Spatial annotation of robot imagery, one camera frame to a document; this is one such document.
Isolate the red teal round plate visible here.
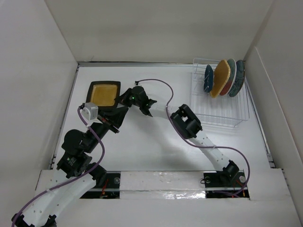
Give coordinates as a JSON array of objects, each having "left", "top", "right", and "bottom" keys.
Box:
[{"left": 220, "top": 58, "right": 237, "bottom": 96}]

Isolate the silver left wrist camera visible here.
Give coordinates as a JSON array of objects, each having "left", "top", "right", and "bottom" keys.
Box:
[{"left": 77, "top": 102, "right": 98, "bottom": 125}]

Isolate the woven bamboo square tray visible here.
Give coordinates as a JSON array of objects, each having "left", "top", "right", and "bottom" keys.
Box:
[{"left": 210, "top": 60, "right": 231, "bottom": 98}]

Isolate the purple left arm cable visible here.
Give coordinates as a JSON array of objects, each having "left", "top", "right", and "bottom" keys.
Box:
[{"left": 10, "top": 106, "right": 106, "bottom": 227}]

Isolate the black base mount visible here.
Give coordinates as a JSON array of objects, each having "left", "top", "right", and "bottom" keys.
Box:
[
  {"left": 81, "top": 172, "right": 121, "bottom": 199},
  {"left": 200, "top": 171, "right": 250, "bottom": 199}
]

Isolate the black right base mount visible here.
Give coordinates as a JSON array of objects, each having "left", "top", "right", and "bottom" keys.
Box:
[{"left": 200, "top": 171, "right": 250, "bottom": 199}]

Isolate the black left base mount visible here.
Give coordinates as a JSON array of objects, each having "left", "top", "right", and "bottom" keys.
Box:
[{"left": 81, "top": 172, "right": 121, "bottom": 199}]

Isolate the teal round floral plate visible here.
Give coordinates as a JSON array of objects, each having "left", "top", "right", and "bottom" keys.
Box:
[{"left": 229, "top": 60, "right": 245, "bottom": 97}]

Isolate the dark blue heart-shaped plate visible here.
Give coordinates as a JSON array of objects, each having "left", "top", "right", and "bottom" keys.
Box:
[{"left": 204, "top": 65, "right": 214, "bottom": 93}]

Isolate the black yellow square plate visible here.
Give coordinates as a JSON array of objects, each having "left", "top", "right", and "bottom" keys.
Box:
[{"left": 86, "top": 81, "right": 121, "bottom": 110}]

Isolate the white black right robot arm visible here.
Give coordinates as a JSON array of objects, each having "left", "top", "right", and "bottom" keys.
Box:
[{"left": 116, "top": 86, "right": 239, "bottom": 187}]

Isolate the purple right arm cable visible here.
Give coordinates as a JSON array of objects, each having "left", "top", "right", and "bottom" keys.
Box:
[{"left": 134, "top": 79, "right": 251, "bottom": 198}]

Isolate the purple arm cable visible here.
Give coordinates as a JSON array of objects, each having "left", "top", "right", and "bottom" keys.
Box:
[
  {"left": 10, "top": 106, "right": 106, "bottom": 227},
  {"left": 134, "top": 79, "right": 251, "bottom": 198}
]

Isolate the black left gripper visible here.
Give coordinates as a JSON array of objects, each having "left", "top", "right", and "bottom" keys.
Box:
[{"left": 85, "top": 105, "right": 129, "bottom": 152}]

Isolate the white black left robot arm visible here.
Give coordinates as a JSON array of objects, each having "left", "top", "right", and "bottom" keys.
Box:
[{"left": 11, "top": 103, "right": 128, "bottom": 227}]

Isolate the white wire dish rack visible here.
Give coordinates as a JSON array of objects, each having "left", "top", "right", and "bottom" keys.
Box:
[{"left": 190, "top": 58, "right": 250, "bottom": 127}]

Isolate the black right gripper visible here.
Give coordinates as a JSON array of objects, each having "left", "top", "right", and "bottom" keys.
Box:
[{"left": 115, "top": 87, "right": 142, "bottom": 107}]

